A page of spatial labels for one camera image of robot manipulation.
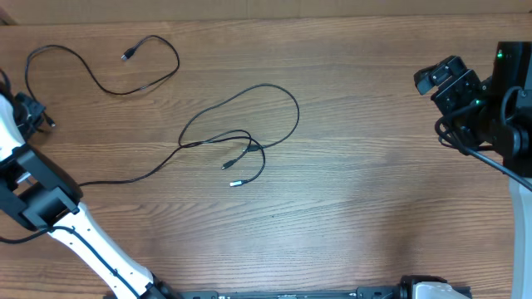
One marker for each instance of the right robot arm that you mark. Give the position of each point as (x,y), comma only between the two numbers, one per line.
(490,120)

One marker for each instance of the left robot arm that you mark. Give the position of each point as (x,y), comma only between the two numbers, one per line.
(41,197)

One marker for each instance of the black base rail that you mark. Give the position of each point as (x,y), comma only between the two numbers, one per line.
(409,287)

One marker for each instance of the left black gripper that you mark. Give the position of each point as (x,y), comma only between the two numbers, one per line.
(33,106)

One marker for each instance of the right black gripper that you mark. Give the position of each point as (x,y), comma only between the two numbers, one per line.
(461,81)

